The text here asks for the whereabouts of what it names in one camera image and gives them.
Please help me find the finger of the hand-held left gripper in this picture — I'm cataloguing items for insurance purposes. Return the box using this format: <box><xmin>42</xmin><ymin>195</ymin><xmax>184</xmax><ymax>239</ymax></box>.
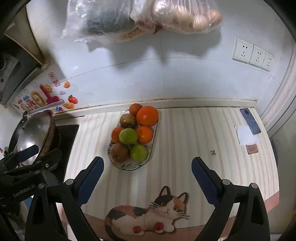
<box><xmin>35</xmin><ymin>149</ymin><xmax>62</xmax><ymax>173</ymax></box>
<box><xmin>17</xmin><ymin>145</ymin><xmax>39</xmax><ymax>162</ymax></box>

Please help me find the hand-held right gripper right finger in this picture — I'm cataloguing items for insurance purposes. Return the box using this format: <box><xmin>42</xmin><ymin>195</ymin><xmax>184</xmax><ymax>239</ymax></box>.
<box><xmin>191</xmin><ymin>157</ymin><xmax>271</xmax><ymax>241</ymax></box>

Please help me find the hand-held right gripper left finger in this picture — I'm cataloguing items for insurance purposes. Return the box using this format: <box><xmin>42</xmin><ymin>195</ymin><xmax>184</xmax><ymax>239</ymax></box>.
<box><xmin>25</xmin><ymin>157</ymin><xmax>104</xmax><ymax>241</ymax></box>

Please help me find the red brown apple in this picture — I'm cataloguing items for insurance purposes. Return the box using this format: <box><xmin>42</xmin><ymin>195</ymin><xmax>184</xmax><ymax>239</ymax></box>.
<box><xmin>110</xmin><ymin>142</ymin><xmax>130</xmax><ymax>163</ymax></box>
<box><xmin>120</xmin><ymin>113</ymin><xmax>137</xmax><ymax>129</ymax></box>

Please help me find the floral oval plate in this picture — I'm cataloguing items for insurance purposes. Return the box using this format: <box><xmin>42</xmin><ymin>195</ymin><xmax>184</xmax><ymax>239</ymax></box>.
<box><xmin>107</xmin><ymin>109</ymin><xmax>160</xmax><ymax>171</ymax></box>

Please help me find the small orange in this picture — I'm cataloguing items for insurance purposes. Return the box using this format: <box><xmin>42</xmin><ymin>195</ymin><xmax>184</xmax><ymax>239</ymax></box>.
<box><xmin>111</xmin><ymin>127</ymin><xmax>122</xmax><ymax>144</ymax></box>
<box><xmin>136</xmin><ymin>126</ymin><xmax>154</xmax><ymax>144</ymax></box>

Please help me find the green apple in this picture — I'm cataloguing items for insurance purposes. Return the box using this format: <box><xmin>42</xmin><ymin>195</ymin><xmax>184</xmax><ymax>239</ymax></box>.
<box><xmin>119</xmin><ymin>128</ymin><xmax>138</xmax><ymax>145</ymax></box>
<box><xmin>130</xmin><ymin>144</ymin><xmax>148</xmax><ymax>162</ymax></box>

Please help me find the dark reddish orange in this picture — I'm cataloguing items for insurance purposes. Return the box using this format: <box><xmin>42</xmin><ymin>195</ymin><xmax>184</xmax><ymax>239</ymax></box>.
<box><xmin>129</xmin><ymin>103</ymin><xmax>142</xmax><ymax>116</ymax></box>

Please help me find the large orange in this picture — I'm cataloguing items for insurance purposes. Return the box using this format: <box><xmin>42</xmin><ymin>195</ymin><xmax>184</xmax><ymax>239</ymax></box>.
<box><xmin>136</xmin><ymin>106</ymin><xmax>159</xmax><ymax>127</ymax></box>

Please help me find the metal wok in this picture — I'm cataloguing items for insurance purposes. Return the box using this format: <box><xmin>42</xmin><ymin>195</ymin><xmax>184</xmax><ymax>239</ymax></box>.
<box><xmin>17</xmin><ymin>112</ymin><xmax>52</xmax><ymax>165</ymax></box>

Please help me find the steel wok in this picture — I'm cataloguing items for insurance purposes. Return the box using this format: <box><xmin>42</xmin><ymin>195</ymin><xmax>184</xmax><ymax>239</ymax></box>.
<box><xmin>37</xmin><ymin>110</ymin><xmax>62</xmax><ymax>160</ymax></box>

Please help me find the black frying pan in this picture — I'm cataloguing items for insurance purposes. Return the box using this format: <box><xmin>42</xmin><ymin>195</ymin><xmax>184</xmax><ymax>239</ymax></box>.
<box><xmin>8</xmin><ymin>111</ymin><xmax>28</xmax><ymax>153</ymax></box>

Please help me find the striped cat print mat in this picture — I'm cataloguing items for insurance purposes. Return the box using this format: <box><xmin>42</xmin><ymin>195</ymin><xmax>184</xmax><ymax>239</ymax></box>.
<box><xmin>55</xmin><ymin>108</ymin><xmax>280</xmax><ymax>241</ymax></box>

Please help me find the white paper napkin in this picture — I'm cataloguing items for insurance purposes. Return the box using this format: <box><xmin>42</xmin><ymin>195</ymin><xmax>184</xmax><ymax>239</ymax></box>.
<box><xmin>235</xmin><ymin>125</ymin><xmax>260</xmax><ymax>146</ymax></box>

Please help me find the dark smartphone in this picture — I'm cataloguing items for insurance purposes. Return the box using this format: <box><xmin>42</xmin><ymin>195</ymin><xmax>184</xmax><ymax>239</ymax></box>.
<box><xmin>240</xmin><ymin>108</ymin><xmax>262</xmax><ymax>135</ymax></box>

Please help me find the red seal sticker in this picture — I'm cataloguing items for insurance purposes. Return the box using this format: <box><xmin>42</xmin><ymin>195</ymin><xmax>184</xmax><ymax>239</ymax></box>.
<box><xmin>48</xmin><ymin>72</ymin><xmax>61</xmax><ymax>87</ymax></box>

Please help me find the black range hood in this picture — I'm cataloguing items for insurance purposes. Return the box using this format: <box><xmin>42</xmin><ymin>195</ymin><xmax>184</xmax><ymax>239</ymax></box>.
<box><xmin>0</xmin><ymin>35</ymin><xmax>50</xmax><ymax>107</ymax></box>

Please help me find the clear bag of dark vegetables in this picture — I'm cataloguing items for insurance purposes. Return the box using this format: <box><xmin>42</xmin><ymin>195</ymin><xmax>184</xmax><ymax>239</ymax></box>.
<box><xmin>60</xmin><ymin>0</ymin><xmax>144</xmax><ymax>44</ymax></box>

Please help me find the clear bag of eggs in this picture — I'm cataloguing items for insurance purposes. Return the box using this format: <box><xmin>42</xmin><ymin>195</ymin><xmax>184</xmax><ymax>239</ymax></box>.
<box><xmin>131</xmin><ymin>0</ymin><xmax>222</xmax><ymax>35</ymax></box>

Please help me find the colourful wall decal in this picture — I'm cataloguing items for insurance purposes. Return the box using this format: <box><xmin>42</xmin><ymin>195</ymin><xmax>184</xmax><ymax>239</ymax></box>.
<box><xmin>13</xmin><ymin>80</ymin><xmax>79</xmax><ymax>116</ymax></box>

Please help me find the white door frame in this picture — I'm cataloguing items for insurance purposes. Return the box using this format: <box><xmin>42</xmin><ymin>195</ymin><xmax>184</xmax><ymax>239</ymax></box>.
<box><xmin>259</xmin><ymin>30</ymin><xmax>296</xmax><ymax>135</ymax></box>

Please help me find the white wall socket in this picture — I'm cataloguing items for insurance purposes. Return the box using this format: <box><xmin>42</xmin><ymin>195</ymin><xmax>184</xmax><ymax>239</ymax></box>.
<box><xmin>248</xmin><ymin>45</ymin><xmax>266</xmax><ymax>67</ymax></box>
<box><xmin>261</xmin><ymin>52</ymin><xmax>274</xmax><ymax>72</ymax></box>
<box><xmin>232</xmin><ymin>38</ymin><xmax>255</xmax><ymax>63</ymax></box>

